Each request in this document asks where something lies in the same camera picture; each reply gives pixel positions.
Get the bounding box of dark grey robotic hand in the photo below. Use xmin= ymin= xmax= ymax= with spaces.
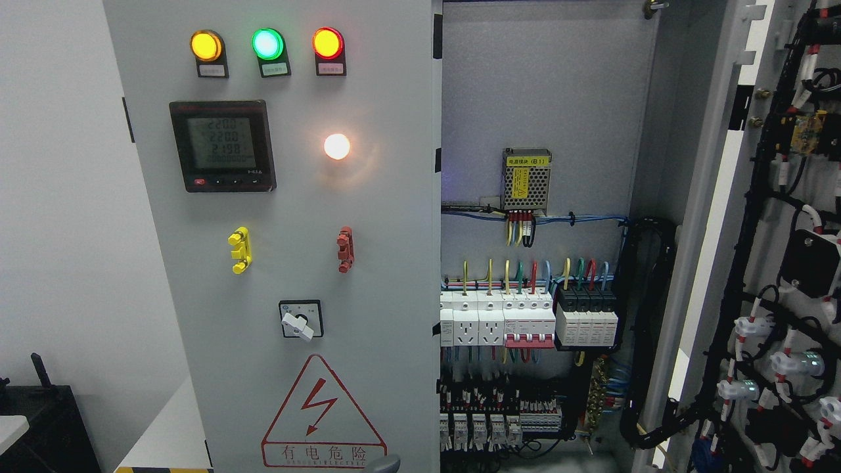
xmin=363 ymin=455 xmax=401 ymax=473

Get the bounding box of grey cabinet door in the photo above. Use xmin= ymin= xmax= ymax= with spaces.
xmin=629 ymin=1 xmax=839 ymax=472
xmin=103 ymin=1 xmax=442 ymax=472

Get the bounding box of red electrical warning triangle sticker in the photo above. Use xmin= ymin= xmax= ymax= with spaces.
xmin=261 ymin=354 xmax=388 ymax=470

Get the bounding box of lower relay terminal row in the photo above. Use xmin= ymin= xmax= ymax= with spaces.
xmin=438 ymin=382 xmax=566 ymax=453

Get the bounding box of white socket breaker row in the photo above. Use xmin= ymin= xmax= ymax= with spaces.
xmin=439 ymin=290 xmax=556 ymax=349

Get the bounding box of red terminal connector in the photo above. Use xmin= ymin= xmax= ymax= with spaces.
xmin=336 ymin=227 xmax=355 ymax=273

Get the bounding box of black white surge protector block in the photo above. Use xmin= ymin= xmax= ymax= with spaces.
xmin=553 ymin=285 xmax=620 ymax=351

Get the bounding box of yellow terminal connector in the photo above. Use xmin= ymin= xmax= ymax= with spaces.
xmin=227 ymin=227 xmax=253 ymax=275

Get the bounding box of metal mesh power supply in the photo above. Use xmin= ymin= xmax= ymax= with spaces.
xmin=501 ymin=147 xmax=552 ymax=212

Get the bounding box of white glowing indicator lamp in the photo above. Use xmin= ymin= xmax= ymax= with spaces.
xmin=323 ymin=133 xmax=351 ymax=161

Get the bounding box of black equipment at left floor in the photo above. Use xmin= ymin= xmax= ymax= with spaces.
xmin=1 ymin=353 xmax=101 ymax=472

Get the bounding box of black digital power meter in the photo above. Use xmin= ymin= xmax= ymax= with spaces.
xmin=169 ymin=99 xmax=277 ymax=192

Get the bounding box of red indicator lamp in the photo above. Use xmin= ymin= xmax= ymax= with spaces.
xmin=311 ymin=27 xmax=348 ymax=77

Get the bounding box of grey cabinet body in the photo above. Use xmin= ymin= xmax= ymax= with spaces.
xmin=431 ymin=0 xmax=730 ymax=473

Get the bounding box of green indicator lamp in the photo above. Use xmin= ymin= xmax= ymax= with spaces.
xmin=250 ymin=28 xmax=291 ymax=78

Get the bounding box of yellow indicator lamp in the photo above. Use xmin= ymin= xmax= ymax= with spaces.
xmin=190 ymin=30 xmax=229 ymax=79

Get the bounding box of white rotary selector switch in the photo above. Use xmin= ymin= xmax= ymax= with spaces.
xmin=277 ymin=299 xmax=324 ymax=341

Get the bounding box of black right cable harness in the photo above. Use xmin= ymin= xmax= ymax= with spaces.
xmin=611 ymin=217 xmax=679 ymax=450

